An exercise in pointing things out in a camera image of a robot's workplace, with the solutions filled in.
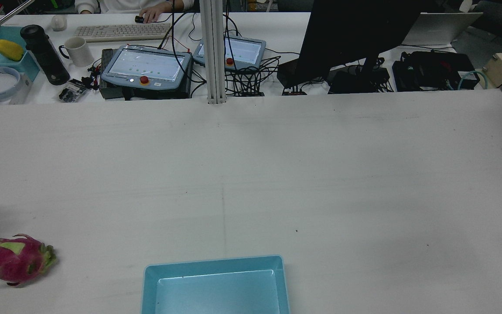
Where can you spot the pink dragon fruit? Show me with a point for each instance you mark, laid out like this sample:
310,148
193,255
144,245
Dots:
13,261

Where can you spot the clear bag of black parts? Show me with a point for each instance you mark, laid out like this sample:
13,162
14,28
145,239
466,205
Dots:
73,90

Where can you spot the yellow fruit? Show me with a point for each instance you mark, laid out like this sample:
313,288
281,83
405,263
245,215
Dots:
8,49

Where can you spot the black water bottle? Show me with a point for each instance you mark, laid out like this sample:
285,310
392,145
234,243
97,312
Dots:
46,56

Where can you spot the white mug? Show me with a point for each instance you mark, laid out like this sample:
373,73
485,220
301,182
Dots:
78,51

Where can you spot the large grey teach pendant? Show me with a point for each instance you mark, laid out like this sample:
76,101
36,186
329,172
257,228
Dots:
146,65

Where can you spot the beige keyboard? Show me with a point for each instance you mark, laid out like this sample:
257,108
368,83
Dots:
124,32

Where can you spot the black computer mouse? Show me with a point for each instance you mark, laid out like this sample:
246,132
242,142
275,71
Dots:
139,19

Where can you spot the light blue plastic bin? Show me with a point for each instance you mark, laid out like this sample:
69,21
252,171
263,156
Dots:
216,292

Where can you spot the person in white hoodie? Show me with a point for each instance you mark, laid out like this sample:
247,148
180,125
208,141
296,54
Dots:
157,11

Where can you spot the small grey teach pendant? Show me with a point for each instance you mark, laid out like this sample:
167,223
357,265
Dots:
246,51

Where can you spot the black usb hub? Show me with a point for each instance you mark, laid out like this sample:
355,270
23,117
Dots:
294,92

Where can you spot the small black box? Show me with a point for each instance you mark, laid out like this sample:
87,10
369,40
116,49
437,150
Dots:
288,72

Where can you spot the black power adapter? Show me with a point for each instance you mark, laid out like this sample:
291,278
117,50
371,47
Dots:
346,83

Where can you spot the black monitor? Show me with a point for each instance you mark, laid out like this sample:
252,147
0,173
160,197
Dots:
351,35

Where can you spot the black electronics box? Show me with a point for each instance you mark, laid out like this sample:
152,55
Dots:
429,69

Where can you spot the silver laptop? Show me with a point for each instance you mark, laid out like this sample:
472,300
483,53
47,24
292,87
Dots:
438,28

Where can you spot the aluminium frame post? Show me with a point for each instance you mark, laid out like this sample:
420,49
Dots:
213,52

